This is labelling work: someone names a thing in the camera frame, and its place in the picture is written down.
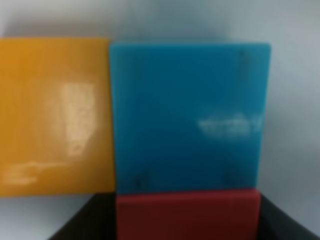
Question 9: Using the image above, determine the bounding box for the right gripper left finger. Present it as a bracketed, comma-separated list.
[50, 193, 117, 240]

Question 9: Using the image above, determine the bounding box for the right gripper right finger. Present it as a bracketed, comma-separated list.
[256, 193, 320, 240]

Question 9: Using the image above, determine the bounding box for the blue block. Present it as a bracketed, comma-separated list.
[109, 42, 271, 195]

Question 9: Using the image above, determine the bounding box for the red block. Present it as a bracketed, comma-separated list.
[116, 189, 261, 240]

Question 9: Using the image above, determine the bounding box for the orange block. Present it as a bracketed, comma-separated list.
[0, 37, 116, 197]

